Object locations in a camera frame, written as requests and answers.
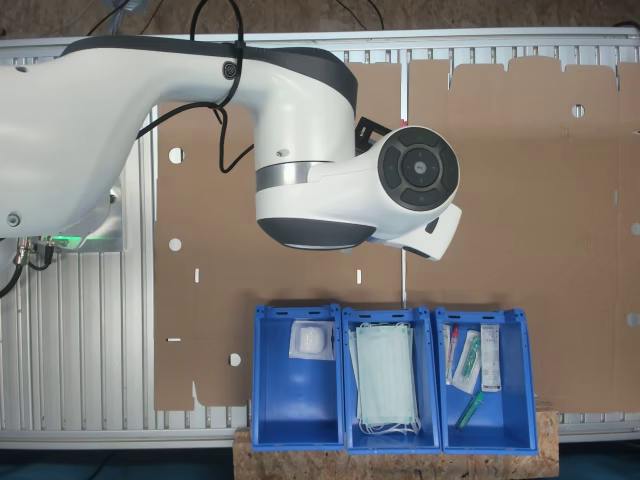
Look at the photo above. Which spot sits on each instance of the blue plastic bin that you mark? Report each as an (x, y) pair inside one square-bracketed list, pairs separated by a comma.
[(300, 400), (435, 380), (510, 415)]

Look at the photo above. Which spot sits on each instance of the black gripper camera mount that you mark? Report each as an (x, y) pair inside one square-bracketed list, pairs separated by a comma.
[(367, 131)]

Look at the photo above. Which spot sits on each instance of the green syringe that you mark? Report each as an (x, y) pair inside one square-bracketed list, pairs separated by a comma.
[(470, 411)]

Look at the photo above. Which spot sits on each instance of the red-capped tube packet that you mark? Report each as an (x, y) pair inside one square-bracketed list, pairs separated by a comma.
[(450, 350)]

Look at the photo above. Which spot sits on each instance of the white printed flat packet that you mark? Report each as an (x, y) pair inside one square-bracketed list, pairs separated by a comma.
[(491, 360)]

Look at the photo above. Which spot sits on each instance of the clear bag of cotton pads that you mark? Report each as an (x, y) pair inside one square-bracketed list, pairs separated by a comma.
[(311, 341)]

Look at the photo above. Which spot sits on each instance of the brown cardboard sheet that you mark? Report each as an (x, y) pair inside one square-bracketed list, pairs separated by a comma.
[(200, 310), (550, 225)]

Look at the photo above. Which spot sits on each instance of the stack of white face masks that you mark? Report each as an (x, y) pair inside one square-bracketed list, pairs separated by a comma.
[(387, 375)]

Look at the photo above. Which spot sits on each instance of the clear packet with green syringe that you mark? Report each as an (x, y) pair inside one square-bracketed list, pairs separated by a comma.
[(467, 362)]

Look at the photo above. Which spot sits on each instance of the chipboard wood block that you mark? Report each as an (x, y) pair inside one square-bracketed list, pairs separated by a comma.
[(400, 467)]

